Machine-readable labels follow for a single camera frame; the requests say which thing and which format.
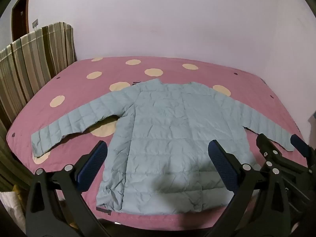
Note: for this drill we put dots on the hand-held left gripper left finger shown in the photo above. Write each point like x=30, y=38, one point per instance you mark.
x=93, y=164

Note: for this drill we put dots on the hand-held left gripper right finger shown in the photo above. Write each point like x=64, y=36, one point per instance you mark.
x=221, y=164

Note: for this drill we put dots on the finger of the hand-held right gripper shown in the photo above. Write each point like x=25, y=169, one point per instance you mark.
x=300, y=145
x=267, y=148

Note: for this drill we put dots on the light blue quilted jacket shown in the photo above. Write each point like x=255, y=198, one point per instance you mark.
x=160, y=128

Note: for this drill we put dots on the pink dotted bed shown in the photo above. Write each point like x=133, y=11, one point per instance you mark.
x=74, y=86

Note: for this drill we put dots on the yellow object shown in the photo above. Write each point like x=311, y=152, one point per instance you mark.
x=15, y=188

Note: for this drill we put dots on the white cloth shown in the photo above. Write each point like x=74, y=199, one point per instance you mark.
x=9, y=208

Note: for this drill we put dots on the striped fabric headboard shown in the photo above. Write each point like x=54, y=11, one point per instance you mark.
x=29, y=61

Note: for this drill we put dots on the brown wooden door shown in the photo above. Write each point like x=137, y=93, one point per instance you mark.
x=21, y=17

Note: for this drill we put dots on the wall switch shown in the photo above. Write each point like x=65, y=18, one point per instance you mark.
x=35, y=24

